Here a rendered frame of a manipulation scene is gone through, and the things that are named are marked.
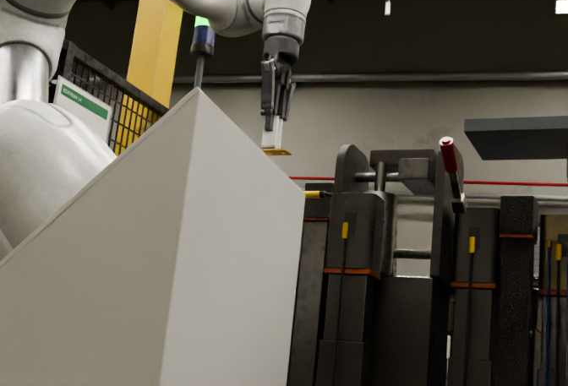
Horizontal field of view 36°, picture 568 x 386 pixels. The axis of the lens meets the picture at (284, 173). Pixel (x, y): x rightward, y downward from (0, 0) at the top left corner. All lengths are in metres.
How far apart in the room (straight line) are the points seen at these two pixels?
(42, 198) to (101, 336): 0.26
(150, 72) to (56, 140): 1.56
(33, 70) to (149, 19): 1.17
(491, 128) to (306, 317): 0.43
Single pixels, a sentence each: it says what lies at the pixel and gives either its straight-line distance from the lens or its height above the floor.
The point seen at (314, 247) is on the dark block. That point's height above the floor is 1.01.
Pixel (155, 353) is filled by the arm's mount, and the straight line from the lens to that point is 0.73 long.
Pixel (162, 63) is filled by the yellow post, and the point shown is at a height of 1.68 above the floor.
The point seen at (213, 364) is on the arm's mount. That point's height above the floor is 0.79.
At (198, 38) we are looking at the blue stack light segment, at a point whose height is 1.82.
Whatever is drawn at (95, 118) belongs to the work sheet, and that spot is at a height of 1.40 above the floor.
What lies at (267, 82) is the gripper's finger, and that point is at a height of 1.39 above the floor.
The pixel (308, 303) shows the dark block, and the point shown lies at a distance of 1.41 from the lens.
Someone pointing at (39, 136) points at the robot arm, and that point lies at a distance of 1.02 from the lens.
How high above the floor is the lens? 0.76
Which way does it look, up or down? 15 degrees up
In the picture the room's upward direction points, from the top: 6 degrees clockwise
